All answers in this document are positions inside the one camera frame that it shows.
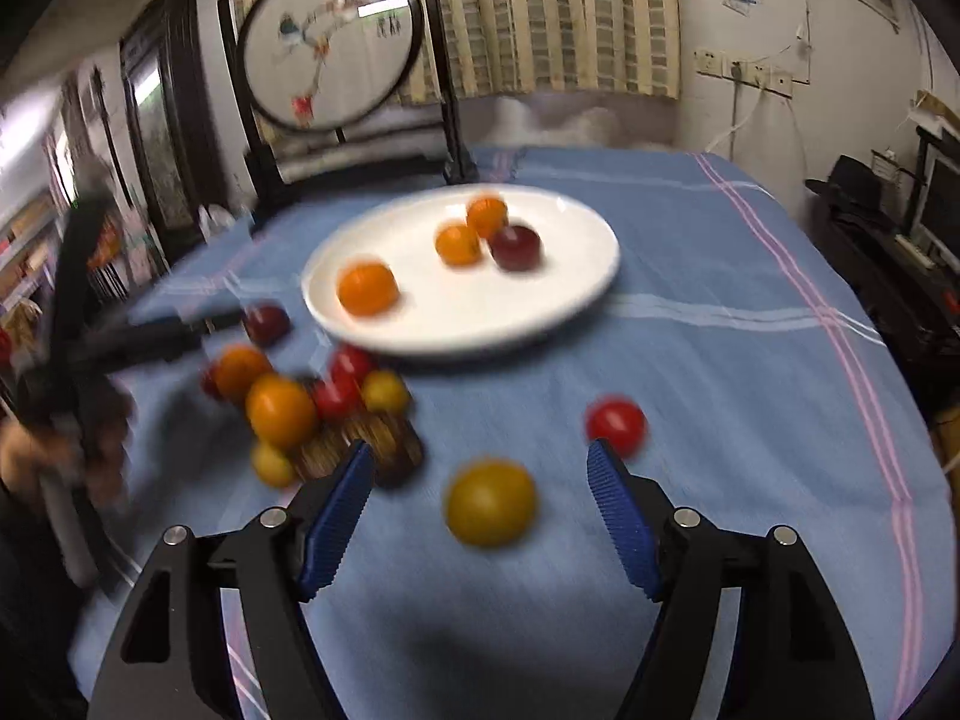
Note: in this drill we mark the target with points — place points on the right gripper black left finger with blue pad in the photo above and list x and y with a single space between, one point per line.
168 657

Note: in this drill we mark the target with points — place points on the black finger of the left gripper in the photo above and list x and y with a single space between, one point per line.
175 328

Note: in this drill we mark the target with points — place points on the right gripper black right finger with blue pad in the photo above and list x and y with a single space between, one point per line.
793 656

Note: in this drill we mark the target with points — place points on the yellow longan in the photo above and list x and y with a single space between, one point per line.
384 391
273 467

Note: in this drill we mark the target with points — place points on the dark water chestnut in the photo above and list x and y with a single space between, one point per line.
397 448
322 453

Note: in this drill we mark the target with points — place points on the large orange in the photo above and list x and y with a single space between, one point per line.
281 412

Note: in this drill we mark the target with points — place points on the red tomato pile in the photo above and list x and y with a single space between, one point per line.
350 364
336 399

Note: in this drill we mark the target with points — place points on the yellow-green round fruit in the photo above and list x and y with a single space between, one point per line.
491 502

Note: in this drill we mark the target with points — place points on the red cherry tomato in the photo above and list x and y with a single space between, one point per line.
618 421

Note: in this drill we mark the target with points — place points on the orange mandarin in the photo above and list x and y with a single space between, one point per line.
233 373

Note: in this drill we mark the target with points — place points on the person's left hand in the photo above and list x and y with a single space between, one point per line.
29 453

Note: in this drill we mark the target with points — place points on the blue striped tablecloth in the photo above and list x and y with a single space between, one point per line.
770 399

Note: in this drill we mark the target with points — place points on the dark wooden framed cabinet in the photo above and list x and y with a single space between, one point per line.
170 123

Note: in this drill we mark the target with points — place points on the white oval plate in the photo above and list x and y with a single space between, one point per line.
445 311

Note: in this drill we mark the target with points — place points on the orange on plate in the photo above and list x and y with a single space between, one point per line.
486 214

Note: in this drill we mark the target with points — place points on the round embroidered screen black stand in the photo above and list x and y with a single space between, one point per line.
338 93

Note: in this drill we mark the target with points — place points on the dark red plum on plate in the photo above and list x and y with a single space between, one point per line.
516 247

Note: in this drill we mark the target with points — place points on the computer monitor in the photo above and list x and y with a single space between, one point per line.
939 210

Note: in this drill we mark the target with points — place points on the black hat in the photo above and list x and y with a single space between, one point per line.
852 184

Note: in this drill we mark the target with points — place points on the striped beige curtain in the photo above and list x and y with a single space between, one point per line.
521 46

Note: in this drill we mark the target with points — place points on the wall power strip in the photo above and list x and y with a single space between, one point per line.
754 73

